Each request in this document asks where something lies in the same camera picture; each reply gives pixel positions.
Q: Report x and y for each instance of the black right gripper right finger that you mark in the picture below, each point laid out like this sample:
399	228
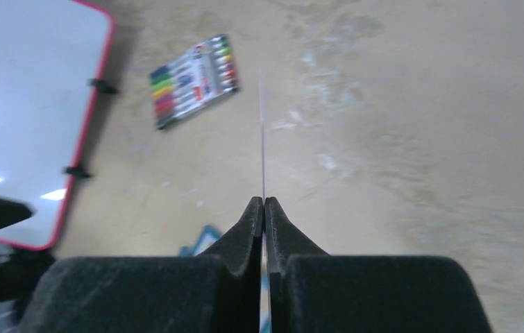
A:
313	291

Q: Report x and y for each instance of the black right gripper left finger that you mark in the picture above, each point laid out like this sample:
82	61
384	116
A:
215	291

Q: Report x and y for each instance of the blue card holder wallet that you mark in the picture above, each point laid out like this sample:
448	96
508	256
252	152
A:
208	235

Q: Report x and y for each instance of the small black clip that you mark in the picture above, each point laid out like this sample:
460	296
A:
102	86
78	172

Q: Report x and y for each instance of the pack of coloured markers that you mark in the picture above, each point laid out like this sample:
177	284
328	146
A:
201	76

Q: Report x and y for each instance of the whiteboard with pink frame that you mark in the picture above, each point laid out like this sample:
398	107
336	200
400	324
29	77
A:
49	53

